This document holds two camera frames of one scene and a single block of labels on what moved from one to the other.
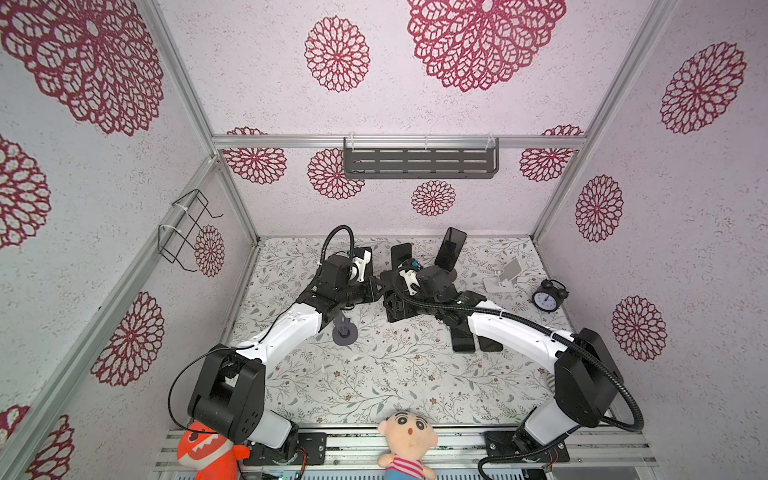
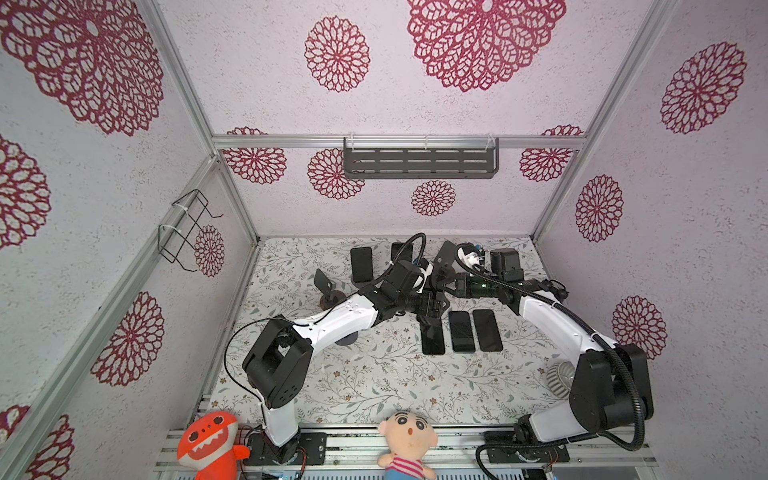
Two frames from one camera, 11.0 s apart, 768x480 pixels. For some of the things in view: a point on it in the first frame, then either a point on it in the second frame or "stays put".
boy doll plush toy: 408,439 stays put
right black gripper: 394,311 → 461,285
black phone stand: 359,252 stays put
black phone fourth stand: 400,253 stays put
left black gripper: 371,291 → 426,308
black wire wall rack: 179,224 stays put
